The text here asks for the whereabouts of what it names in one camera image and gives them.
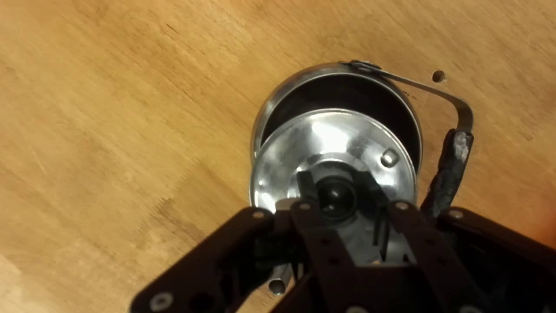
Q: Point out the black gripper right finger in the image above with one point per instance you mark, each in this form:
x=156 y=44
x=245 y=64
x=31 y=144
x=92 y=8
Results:
x=497 y=267

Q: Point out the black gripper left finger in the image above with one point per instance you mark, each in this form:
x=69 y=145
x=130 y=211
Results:
x=231 y=250

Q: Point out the silver teapot lid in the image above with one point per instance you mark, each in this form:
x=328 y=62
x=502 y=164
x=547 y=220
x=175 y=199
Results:
x=300 y=140

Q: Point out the silver metal teapot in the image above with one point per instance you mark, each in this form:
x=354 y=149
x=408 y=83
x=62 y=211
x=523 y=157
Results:
x=370 y=97

